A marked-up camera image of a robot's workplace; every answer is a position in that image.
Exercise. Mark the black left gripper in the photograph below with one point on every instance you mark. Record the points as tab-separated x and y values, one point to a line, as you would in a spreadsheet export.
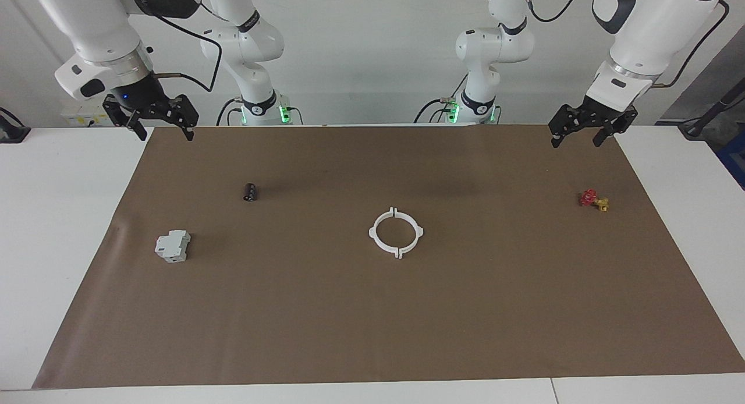
599	113

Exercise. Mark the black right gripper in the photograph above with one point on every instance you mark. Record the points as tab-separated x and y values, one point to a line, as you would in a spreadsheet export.
141	95

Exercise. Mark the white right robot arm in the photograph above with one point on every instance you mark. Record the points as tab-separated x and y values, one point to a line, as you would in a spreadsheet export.
93	25

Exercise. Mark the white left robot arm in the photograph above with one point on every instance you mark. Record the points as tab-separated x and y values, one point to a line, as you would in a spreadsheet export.
657	25

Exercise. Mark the red yellow valve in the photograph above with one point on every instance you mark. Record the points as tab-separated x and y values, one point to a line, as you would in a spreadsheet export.
589	198

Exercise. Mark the black cylindrical capacitor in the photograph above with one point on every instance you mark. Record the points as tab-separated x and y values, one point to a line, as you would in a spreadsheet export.
251	192

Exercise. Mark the white circuit breaker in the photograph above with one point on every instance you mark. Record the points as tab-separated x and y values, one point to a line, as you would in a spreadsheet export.
171	247

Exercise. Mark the blue crate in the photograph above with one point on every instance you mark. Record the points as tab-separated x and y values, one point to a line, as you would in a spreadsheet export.
734	159

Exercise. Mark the brown paper table mat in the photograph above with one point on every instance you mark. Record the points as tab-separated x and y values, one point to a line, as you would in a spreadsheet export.
372	322

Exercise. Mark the white wall socket box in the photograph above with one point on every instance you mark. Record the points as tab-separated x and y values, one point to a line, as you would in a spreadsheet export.
75	117

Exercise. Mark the black clamp mount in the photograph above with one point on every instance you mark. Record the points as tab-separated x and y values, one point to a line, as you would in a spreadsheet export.
11	133

